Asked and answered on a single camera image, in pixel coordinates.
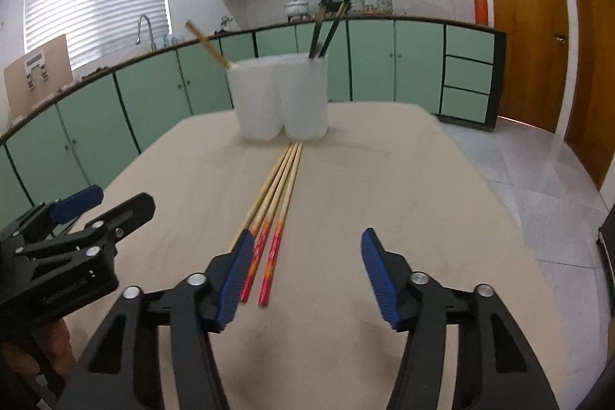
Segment black cooking pot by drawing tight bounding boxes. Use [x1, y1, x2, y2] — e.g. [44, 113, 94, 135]
[319, 0, 354, 15]

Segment cardboard box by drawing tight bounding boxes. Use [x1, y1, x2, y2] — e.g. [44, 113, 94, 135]
[4, 34, 74, 117]

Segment green lower kitchen cabinets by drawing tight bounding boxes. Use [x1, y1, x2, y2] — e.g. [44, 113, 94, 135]
[0, 17, 507, 219]

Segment black box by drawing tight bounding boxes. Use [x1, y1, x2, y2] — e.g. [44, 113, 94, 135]
[595, 218, 615, 290]

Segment white plastic utensil holder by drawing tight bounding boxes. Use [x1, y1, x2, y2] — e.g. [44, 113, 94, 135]
[226, 53, 330, 142]

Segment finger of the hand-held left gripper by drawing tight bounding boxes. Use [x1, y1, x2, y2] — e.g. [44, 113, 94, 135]
[14, 193, 157, 269]
[0, 184, 105, 247]

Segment red-end bamboo chopstick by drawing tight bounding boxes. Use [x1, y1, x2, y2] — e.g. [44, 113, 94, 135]
[185, 21, 234, 70]

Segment plain wooden door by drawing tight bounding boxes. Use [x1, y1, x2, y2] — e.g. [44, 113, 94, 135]
[562, 0, 615, 190]

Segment wooden door with handle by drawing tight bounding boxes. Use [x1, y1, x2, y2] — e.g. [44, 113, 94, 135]
[477, 0, 570, 134]

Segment person's left hand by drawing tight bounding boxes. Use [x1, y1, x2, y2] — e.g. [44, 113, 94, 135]
[0, 319, 76, 379]

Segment metal kitchen faucet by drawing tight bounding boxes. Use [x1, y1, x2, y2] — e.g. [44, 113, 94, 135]
[137, 15, 157, 52]

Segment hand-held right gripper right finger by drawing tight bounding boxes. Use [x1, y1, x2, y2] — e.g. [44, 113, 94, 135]
[361, 227, 560, 410]

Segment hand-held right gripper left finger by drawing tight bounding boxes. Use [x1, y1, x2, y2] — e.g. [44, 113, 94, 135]
[58, 229, 255, 410]

